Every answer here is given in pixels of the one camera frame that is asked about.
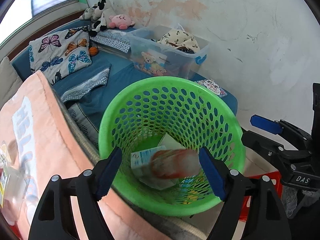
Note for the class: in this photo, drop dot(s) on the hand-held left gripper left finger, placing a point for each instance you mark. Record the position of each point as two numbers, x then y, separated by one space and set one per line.
108 172

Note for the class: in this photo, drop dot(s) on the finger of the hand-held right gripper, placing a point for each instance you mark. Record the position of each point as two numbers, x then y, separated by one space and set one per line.
265 123
262 142

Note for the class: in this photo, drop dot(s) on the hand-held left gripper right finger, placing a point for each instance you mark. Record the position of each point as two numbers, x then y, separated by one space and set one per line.
212 175

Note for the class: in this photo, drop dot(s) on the blue and white milk carton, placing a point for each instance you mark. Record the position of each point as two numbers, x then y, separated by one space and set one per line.
140 162

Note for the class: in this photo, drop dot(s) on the plastic bottle with red label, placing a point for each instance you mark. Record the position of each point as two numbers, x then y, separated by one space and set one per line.
175 163

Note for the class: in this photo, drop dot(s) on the white paper cup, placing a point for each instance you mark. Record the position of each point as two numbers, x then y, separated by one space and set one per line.
171 142

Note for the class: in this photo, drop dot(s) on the green plastic basket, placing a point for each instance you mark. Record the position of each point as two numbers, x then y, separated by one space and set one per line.
175 105

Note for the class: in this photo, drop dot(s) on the clear plastic bag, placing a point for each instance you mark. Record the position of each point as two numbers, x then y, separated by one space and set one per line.
8 155

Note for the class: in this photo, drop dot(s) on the yellow green drink box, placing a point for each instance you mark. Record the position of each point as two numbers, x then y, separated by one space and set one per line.
2 187

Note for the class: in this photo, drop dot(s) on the red plastic stool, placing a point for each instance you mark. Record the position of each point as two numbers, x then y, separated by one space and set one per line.
277 180

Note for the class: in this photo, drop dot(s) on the blue sofa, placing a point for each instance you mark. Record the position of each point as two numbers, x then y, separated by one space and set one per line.
110 80

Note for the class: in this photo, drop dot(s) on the clear plastic storage box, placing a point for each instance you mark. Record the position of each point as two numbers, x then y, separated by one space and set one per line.
175 57

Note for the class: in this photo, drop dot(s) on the cream printed cloth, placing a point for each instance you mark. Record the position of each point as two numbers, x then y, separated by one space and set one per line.
178 38

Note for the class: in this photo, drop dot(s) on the small orange ball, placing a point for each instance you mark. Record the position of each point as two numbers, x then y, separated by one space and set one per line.
93 51

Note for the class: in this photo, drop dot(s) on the butterfly print pillow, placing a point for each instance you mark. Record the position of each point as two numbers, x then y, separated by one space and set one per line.
60 52

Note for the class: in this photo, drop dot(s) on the blue white patterned cushion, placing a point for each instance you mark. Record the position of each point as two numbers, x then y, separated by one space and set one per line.
112 41

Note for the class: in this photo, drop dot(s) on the grey pillow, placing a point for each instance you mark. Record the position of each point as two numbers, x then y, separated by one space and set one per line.
8 77

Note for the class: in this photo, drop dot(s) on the pink plush toy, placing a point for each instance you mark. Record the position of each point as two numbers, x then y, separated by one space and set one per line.
121 21

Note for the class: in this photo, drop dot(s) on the black and white cow plush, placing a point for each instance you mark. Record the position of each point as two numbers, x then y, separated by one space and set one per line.
102 15

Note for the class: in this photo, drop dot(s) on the grey plush toy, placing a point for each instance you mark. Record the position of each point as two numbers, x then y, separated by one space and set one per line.
86 13

